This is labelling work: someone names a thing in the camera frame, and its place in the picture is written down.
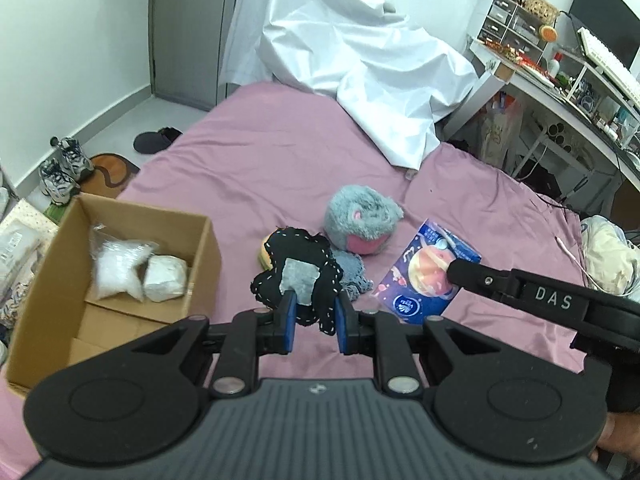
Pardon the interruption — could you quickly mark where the yellow burger plush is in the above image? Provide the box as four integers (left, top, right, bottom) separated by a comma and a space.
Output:
256, 232, 276, 271

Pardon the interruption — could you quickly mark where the black felt plush white stitching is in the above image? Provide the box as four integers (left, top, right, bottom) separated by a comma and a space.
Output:
250, 227, 346, 336

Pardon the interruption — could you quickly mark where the grey fluffy plush toy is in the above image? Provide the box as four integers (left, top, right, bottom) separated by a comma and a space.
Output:
323, 185, 405, 257

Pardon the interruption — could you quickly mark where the white dotted package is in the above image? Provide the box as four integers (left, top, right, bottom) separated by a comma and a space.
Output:
0, 198, 60, 281

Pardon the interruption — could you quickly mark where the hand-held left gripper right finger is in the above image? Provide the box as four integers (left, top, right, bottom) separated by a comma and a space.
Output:
336, 293, 502, 396

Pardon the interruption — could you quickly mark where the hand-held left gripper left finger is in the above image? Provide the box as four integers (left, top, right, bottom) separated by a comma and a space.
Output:
129, 293, 299, 396

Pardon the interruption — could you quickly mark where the blue knitted cloth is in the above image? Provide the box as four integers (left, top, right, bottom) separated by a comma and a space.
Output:
332, 249, 375, 304

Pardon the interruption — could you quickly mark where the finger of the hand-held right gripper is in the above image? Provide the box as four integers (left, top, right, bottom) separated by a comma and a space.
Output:
446, 258, 524, 307

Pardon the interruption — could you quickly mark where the white cable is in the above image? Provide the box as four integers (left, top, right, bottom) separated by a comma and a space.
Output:
553, 235, 592, 287

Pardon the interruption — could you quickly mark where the floral cloth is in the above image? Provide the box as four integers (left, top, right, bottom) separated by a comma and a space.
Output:
0, 280, 32, 332

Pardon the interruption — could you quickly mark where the beige paper bag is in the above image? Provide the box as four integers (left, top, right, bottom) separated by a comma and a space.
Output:
477, 102, 524, 166

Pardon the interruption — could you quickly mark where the wicker basket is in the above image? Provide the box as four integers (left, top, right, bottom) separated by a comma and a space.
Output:
519, 0, 560, 25

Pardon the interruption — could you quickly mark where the white sheet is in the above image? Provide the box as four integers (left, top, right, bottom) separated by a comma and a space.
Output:
222, 0, 479, 171

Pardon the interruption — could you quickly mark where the grey wardrobe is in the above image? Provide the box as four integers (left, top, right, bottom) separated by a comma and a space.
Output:
149, 0, 247, 112

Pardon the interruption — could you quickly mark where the white desk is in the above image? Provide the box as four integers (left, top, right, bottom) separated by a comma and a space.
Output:
442, 37, 640, 222

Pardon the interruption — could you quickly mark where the cardboard box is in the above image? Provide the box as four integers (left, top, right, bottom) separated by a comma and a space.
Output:
4, 193, 224, 397

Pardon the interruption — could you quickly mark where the white keyboard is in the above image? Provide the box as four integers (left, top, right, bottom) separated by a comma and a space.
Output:
577, 27, 640, 107

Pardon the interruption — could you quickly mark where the white wrapped bundle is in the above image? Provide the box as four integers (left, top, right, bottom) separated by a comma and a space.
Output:
143, 254, 191, 304

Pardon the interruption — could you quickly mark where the blue tissue packet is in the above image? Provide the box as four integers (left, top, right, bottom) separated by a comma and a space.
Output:
374, 218, 482, 327

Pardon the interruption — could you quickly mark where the white drawer organizer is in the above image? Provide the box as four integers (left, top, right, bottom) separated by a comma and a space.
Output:
477, 0, 551, 59

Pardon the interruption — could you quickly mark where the cream blanket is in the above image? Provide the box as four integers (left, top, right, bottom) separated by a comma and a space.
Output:
579, 214, 640, 296

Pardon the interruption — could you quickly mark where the brown floor mat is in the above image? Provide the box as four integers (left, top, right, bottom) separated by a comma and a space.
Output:
77, 152, 141, 200

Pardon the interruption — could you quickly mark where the dark slipper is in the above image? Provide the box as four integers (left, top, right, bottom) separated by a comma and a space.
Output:
132, 127, 184, 155

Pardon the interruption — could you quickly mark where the grey white sneaker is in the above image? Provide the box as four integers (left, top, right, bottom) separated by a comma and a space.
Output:
49, 135, 95, 181
38, 157, 81, 207

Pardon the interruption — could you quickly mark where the black bag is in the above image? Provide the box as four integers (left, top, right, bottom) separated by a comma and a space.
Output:
519, 159, 566, 196

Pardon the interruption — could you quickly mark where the clear bag of white filling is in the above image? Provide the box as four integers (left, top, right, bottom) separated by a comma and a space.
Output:
88, 223, 160, 304

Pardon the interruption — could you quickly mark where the pink bed sheet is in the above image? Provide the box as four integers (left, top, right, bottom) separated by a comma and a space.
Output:
0, 80, 602, 480

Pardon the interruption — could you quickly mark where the person's right hand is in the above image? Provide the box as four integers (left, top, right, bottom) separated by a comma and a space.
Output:
596, 410, 640, 464

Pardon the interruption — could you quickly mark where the black monitor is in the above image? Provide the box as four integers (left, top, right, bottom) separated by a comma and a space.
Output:
569, 0, 640, 74

